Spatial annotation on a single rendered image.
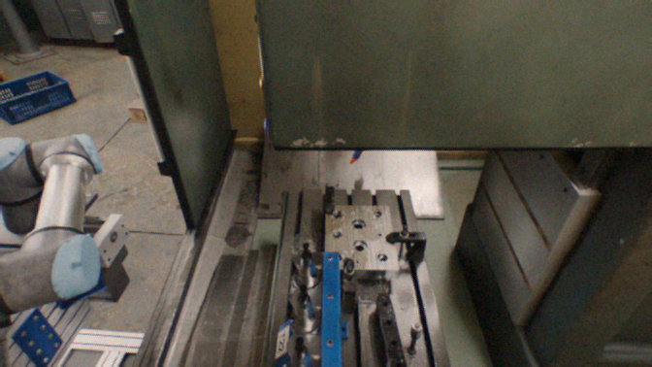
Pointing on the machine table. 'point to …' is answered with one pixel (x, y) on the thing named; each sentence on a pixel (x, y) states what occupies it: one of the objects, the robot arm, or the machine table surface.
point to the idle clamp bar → (389, 331)
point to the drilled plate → (374, 269)
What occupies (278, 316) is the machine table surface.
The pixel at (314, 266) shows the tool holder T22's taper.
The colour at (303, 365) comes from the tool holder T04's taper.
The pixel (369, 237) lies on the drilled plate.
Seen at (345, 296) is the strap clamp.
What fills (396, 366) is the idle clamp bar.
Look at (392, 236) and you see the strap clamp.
